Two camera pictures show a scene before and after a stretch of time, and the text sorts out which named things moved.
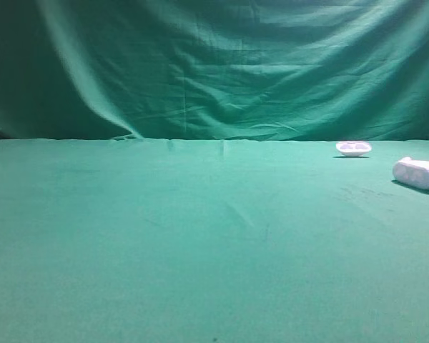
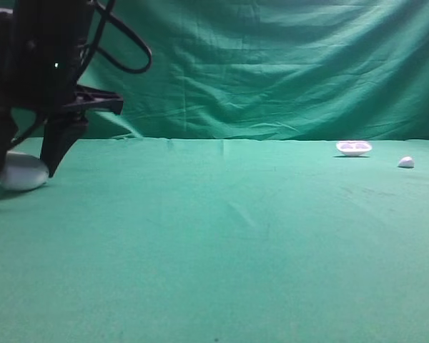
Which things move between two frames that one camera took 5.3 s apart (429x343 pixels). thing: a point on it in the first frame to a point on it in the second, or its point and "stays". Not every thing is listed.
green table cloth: x=209 y=241 stays
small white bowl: x=353 y=148 stays
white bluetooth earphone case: x=422 y=174 to x=23 y=172
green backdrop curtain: x=215 y=70 stays
